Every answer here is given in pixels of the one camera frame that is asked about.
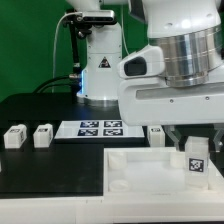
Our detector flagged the white plate with fiducial tags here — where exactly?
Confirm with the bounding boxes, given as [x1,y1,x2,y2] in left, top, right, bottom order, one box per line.
[55,120,144,140]

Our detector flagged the white L-shaped obstacle fence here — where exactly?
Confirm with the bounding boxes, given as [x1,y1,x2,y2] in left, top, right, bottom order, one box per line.
[0,198,224,224]

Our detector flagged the black camera on stand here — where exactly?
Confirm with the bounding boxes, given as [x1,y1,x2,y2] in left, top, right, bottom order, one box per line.
[63,10,117,39]

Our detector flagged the white square tabletop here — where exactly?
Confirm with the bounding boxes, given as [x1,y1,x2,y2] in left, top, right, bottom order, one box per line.
[104,147,224,203]

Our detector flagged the white cable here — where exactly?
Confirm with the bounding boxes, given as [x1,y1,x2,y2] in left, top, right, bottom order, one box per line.
[51,12,84,94]

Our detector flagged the black cables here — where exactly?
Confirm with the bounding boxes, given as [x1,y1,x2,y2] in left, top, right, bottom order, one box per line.
[32,75,83,94]

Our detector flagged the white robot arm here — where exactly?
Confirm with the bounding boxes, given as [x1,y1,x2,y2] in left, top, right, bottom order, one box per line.
[67,0,224,126]

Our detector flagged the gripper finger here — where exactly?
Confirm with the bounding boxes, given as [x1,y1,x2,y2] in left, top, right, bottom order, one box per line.
[213,123,224,149]
[164,125,181,151]

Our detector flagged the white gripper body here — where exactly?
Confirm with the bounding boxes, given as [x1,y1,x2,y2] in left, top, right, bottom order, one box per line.
[117,45,224,126]

